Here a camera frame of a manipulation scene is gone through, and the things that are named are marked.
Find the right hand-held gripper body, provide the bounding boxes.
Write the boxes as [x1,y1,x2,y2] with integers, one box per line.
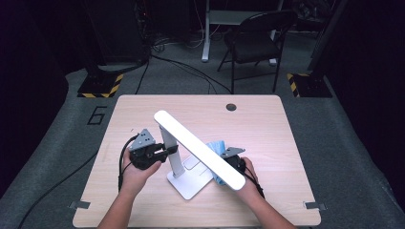
[219,146,247,175]

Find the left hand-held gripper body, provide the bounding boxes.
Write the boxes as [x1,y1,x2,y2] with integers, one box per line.
[128,128,166,171]

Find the light blue cloth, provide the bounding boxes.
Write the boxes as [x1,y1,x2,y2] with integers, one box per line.
[204,140,231,187]

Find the white desk lamp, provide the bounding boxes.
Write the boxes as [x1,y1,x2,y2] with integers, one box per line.
[153,110,246,200]

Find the person's left hand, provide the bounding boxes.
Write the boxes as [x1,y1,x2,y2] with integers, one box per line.
[121,149,162,197]

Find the person's right hand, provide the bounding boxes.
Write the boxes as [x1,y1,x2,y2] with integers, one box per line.
[237,156,266,204]

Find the black stand with striped base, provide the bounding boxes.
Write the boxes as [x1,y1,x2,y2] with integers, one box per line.
[76,56,124,99]
[286,0,349,98]

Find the grey tape piece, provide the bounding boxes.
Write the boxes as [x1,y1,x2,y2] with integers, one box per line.
[68,199,91,210]
[303,200,328,212]

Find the black folding chair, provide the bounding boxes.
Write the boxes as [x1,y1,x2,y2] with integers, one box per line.
[217,9,299,94]

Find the dark cabinet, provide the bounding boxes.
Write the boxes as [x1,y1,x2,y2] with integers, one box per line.
[84,0,151,65]

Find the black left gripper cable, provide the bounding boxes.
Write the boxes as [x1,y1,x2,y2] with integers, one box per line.
[117,135,141,194]

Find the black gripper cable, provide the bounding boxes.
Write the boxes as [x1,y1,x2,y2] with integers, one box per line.
[243,165,266,199]
[117,135,141,194]

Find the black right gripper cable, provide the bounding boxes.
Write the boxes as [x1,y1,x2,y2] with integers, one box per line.
[243,165,266,199]

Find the black floor cable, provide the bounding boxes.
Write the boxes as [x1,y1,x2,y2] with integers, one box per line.
[17,152,98,229]
[135,58,151,95]
[149,53,233,94]

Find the tangle of cables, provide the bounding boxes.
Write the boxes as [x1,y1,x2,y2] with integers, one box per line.
[149,31,204,53]

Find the white desk frame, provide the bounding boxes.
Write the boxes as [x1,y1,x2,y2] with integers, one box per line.
[201,0,285,66]

